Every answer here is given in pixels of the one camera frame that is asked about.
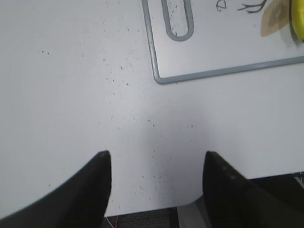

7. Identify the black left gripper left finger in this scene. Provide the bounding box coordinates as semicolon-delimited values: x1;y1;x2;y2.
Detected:
0;151;112;228

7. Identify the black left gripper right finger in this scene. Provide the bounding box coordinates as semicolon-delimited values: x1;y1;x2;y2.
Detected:
202;151;304;228

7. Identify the yellow plastic banana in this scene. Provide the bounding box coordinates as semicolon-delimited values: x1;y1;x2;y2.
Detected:
291;0;304;40

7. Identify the white grey-rimmed cutting board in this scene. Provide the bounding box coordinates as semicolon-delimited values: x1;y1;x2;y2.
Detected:
142;0;304;84

